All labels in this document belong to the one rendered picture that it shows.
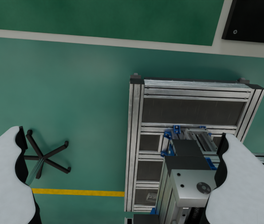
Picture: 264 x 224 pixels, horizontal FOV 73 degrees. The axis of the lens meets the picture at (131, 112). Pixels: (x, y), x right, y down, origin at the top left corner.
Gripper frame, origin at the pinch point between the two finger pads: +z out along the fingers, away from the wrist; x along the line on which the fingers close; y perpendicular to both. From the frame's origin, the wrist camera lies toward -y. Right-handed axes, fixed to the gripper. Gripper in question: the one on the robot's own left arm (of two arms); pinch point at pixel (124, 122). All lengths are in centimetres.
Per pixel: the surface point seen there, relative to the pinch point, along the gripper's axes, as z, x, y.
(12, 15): 40.2, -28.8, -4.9
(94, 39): 40.4, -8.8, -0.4
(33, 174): 90, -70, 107
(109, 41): 40.4, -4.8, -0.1
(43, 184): 115, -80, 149
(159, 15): 40.2, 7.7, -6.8
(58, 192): 115, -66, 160
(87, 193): 115, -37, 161
